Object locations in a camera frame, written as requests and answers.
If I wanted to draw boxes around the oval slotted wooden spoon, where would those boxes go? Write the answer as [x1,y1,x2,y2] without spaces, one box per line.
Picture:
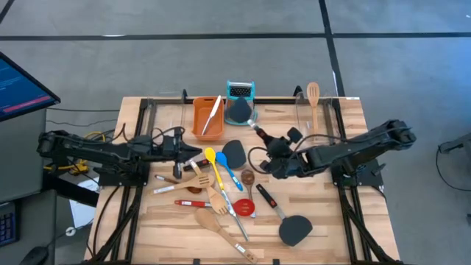
[306,81,321,135]

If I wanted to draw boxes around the heavy steel table knife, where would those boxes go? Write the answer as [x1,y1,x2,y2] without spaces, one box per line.
[222,190,250,243]

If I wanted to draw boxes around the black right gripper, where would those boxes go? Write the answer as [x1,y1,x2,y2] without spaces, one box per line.
[261,136,310,180]

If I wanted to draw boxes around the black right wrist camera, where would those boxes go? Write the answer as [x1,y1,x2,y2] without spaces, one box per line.
[287,127,303,144]

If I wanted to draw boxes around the large black wide spatula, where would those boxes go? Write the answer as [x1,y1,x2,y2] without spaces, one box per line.
[255,183,314,247]

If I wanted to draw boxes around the wooden slotted spatula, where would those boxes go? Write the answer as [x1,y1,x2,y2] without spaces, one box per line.
[152,172,216,195]

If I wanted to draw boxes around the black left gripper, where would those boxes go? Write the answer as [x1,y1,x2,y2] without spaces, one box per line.
[161,134,203,161]

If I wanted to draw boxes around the wooden fork spoon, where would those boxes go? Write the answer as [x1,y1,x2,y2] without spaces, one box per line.
[189,160,229,216]

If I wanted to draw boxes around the black keyboard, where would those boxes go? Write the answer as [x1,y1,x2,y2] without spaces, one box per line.
[0,201,20,247]

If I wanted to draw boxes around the black computer mouse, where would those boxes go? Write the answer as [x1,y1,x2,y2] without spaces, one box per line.
[20,245,49,265]

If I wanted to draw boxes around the grey desk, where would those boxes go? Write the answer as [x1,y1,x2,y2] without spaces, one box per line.
[0,108,58,265]

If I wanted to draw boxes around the monitor with blue screen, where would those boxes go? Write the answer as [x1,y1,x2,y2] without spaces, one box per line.
[0,51,62,122]

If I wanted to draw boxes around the teal steel box grater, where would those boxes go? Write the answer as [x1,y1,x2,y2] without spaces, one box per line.
[224,79,258,127]

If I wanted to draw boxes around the black oval-head spatula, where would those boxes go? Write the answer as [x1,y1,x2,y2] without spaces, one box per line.
[183,139,247,173]

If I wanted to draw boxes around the yellow cable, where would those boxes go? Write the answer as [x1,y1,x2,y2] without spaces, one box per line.
[43,131,107,176]

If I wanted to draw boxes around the small brown wooden spoon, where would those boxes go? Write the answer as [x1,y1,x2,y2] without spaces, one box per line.
[154,174,203,195]

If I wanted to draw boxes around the red slotted spoon steel shank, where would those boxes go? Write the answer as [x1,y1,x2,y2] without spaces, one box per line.
[174,198,256,218]

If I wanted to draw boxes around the large labelled wooden spoon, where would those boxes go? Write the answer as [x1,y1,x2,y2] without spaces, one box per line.
[194,208,259,265]

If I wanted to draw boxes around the dark wooden spoon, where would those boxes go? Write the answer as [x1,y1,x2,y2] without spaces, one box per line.
[241,169,258,219]

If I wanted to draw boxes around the blue silicone spoon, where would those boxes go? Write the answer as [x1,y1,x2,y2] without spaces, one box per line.
[215,151,244,192]

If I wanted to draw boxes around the yellow silicone spoon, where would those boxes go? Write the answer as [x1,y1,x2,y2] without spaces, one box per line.
[204,146,226,192]

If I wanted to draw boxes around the orange plastic bin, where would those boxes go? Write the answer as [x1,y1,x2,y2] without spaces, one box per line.
[191,96,225,142]

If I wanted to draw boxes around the black aluminium table frame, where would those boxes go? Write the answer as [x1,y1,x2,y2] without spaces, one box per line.
[88,86,404,265]

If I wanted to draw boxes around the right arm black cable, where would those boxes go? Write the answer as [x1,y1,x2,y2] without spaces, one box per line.
[247,146,268,174]

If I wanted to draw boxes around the white paper sheet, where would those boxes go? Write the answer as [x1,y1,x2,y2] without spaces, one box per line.
[68,176,100,229]

